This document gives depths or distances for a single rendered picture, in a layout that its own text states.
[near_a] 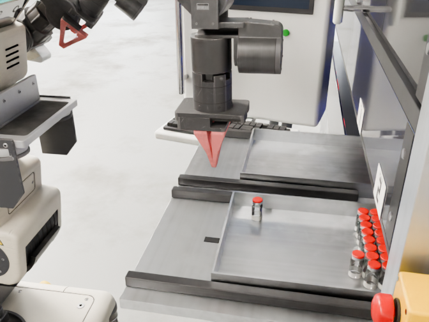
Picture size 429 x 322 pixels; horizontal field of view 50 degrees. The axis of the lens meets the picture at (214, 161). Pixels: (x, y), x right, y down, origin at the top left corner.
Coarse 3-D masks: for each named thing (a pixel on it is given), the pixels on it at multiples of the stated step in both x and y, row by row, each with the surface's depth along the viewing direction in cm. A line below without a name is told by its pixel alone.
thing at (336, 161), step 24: (264, 144) 125; (288, 144) 125; (312, 144) 125; (336, 144) 124; (360, 144) 122; (264, 168) 112; (288, 168) 112; (312, 168) 112; (336, 168) 112; (360, 168) 112; (360, 192) 100
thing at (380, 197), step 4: (380, 172) 76; (376, 176) 79; (380, 176) 76; (376, 180) 79; (376, 184) 79; (384, 184) 72; (376, 188) 78; (380, 188) 75; (384, 188) 72; (376, 192) 78; (380, 192) 74; (384, 192) 72; (380, 196) 74; (376, 200) 78; (380, 200) 74; (376, 204) 77; (380, 204) 74; (380, 208) 73; (380, 212) 73
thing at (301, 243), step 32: (224, 224) 86; (256, 224) 91; (288, 224) 91; (320, 224) 91; (352, 224) 91; (224, 256) 82; (256, 256) 82; (288, 256) 82; (320, 256) 82; (288, 288) 72; (320, 288) 71; (352, 288) 70
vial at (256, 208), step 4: (252, 204) 92; (256, 204) 91; (260, 204) 91; (252, 208) 91; (256, 208) 91; (260, 208) 91; (252, 212) 92; (256, 212) 91; (260, 212) 91; (252, 216) 92; (256, 216) 92; (260, 216) 92; (256, 220) 92
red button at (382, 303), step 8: (376, 296) 56; (384, 296) 55; (392, 296) 55; (376, 304) 55; (384, 304) 54; (392, 304) 54; (376, 312) 55; (384, 312) 54; (392, 312) 54; (376, 320) 55; (384, 320) 54; (392, 320) 54
